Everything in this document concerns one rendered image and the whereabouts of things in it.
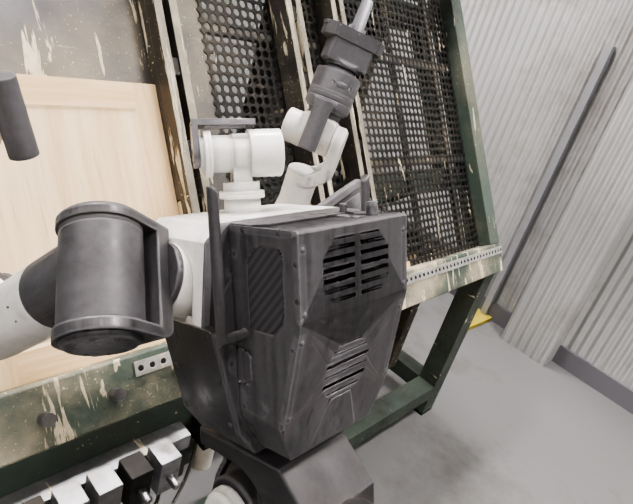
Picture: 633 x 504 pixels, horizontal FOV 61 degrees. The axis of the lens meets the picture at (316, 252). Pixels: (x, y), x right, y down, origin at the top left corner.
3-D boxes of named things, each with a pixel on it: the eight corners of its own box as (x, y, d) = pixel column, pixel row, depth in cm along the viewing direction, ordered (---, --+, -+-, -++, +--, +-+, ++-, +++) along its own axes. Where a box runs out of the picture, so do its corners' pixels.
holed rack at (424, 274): (135, 377, 108) (136, 377, 107) (132, 362, 107) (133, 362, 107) (501, 252, 225) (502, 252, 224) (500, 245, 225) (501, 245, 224)
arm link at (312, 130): (354, 106, 106) (333, 160, 108) (304, 86, 107) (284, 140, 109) (351, 98, 95) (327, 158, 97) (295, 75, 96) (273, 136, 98)
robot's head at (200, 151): (261, 173, 72) (257, 116, 72) (196, 176, 70) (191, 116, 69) (253, 177, 78) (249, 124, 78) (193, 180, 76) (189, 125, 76)
